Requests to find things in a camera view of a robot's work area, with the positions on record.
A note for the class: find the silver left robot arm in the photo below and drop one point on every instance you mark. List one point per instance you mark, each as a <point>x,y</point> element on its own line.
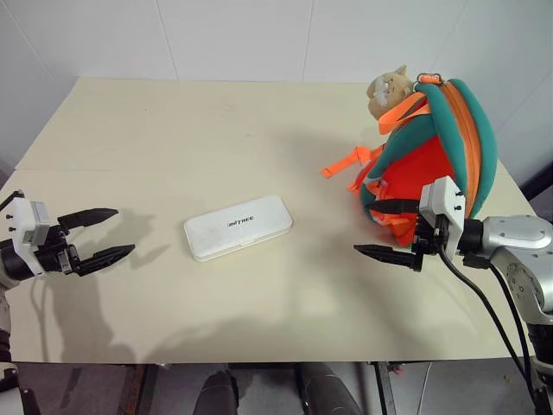
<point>9,263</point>

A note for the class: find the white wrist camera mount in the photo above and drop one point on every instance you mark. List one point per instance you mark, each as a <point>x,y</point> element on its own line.
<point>447,203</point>
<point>21,225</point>

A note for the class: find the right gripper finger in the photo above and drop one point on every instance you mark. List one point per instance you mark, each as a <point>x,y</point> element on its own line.
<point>397,207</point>
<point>389,255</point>

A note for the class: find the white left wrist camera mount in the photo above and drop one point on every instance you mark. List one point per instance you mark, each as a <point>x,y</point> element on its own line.
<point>21,225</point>

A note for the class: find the dark slanted post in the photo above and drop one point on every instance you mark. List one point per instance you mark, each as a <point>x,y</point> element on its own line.
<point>540,173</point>

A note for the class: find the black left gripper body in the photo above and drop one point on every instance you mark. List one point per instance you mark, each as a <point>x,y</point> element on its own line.
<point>56,255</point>

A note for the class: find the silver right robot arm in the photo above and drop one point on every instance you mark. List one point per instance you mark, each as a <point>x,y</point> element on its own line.
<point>518,233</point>

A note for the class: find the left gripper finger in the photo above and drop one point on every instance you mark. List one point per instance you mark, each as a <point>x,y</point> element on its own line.
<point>108,257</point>
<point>88,216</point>

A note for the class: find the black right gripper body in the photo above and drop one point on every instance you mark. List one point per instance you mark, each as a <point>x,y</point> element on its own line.
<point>430,238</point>

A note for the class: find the brown table frame leg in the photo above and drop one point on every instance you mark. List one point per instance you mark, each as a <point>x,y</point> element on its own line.
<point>136,389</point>

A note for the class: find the black table frame leg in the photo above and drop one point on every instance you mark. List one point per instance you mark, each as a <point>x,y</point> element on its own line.
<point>384,389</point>

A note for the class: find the orange and green backpack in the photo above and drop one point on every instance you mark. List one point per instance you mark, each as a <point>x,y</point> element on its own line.
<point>432,155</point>

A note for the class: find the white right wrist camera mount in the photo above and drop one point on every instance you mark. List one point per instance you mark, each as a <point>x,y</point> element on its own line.
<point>447,203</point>

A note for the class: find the small dark rounded shape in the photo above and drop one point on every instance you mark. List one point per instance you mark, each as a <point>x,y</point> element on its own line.
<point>220,395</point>

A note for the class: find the white rectangular case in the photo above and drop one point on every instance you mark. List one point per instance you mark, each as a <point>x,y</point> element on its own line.
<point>237,227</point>

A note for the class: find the large dark rounded shape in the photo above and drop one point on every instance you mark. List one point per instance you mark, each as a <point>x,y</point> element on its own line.
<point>328,391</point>

